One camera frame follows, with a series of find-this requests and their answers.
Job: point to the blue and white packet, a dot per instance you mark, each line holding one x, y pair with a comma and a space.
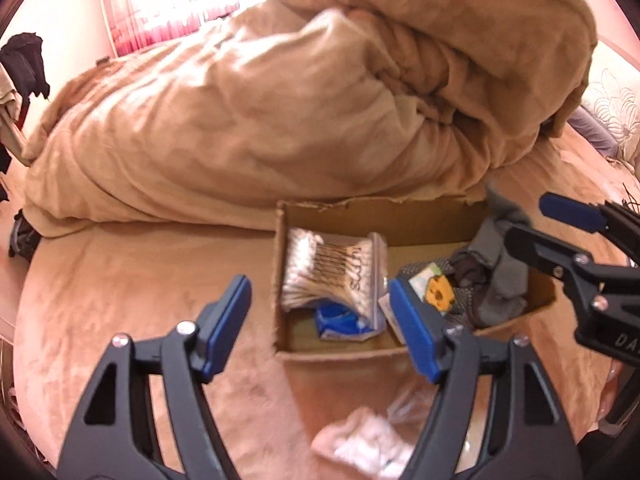
340, 324

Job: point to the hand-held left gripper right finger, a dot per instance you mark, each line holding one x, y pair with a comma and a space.
414, 332

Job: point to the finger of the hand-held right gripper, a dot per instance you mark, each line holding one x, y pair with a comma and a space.
542, 250
572, 212

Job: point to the pink bed sheet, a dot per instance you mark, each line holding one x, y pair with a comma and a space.
150, 285

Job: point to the dark bag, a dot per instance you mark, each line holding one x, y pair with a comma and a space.
22, 237

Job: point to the white floral pillow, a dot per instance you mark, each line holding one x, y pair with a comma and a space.
617, 105

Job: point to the purple grey pillow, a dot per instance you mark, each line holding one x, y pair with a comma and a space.
592, 132

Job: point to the cotton swab packet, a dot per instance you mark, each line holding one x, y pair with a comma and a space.
327, 272

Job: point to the dark hanging clothing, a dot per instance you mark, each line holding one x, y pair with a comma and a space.
25, 65

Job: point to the grey sock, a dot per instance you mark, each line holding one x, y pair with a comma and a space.
502, 275

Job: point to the clear bag of cotton pads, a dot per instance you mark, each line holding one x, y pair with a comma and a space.
365, 440

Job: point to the beige fleece blanket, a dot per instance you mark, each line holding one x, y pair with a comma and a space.
300, 100

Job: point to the pink curtain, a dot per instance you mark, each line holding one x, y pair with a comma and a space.
165, 5

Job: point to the brown cardboard box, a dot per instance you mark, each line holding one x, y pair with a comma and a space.
340, 350

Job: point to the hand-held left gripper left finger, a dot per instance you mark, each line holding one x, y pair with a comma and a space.
227, 332

